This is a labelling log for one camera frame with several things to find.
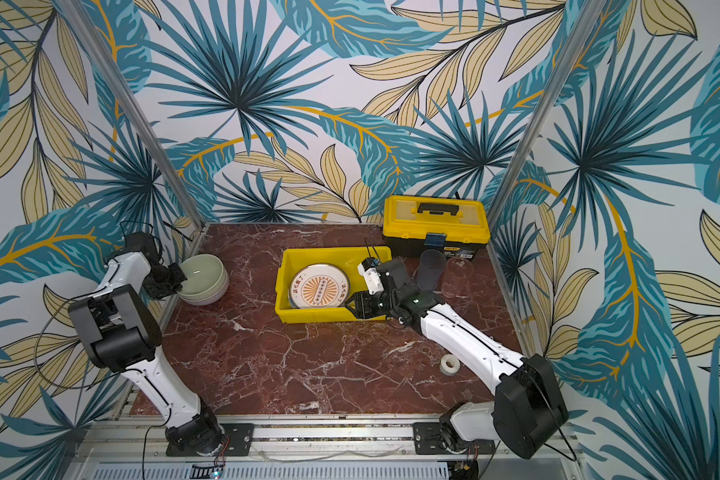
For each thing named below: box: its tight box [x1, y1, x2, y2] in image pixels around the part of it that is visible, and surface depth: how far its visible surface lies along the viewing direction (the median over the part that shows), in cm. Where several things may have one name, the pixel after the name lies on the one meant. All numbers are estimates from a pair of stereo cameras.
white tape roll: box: [439, 354, 461, 376], surface depth 85 cm
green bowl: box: [177, 254, 228, 300], surface depth 97 cm
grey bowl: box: [177, 263, 230, 306], surface depth 93 cm
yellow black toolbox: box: [382, 194, 491, 260], surface depth 102 cm
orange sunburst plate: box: [288, 263, 350, 309], surface depth 100 cm
